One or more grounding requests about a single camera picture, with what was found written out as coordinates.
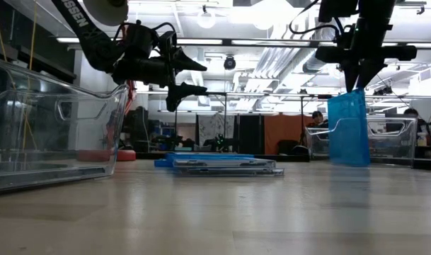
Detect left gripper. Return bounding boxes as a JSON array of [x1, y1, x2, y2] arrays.
[[111, 30, 209, 113]]

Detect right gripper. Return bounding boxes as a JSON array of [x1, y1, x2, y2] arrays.
[[314, 23, 418, 94]]

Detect person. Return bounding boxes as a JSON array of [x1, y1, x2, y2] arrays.
[[310, 110, 330, 130], [403, 107, 430, 143]]

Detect clear plastic bin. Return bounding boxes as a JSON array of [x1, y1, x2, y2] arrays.
[[305, 116, 419, 168], [0, 55, 130, 194]]

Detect black partition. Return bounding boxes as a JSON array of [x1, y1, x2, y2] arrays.
[[236, 113, 265, 155]]

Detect overhead light beam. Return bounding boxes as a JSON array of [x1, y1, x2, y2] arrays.
[[55, 36, 431, 50]]

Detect orange partition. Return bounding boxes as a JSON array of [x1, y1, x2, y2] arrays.
[[263, 113, 314, 155]]

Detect black bag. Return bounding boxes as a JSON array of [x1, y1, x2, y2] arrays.
[[276, 138, 310, 156]]

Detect red desk lamp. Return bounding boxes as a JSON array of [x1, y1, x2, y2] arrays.
[[76, 0, 139, 163]]

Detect black overhead camera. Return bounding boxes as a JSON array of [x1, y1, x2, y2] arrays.
[[223, 55, 237, 71]]

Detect black background rig frame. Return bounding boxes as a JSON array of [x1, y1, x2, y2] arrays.
[[173, 91, 228, 154], [299, 93, 343, 140]]

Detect white ring light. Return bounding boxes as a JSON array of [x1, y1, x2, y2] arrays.
[[196, 8, 217, 30]]

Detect yellow hanging cord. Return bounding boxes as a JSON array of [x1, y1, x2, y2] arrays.
[[21, 0, 40, 152]]

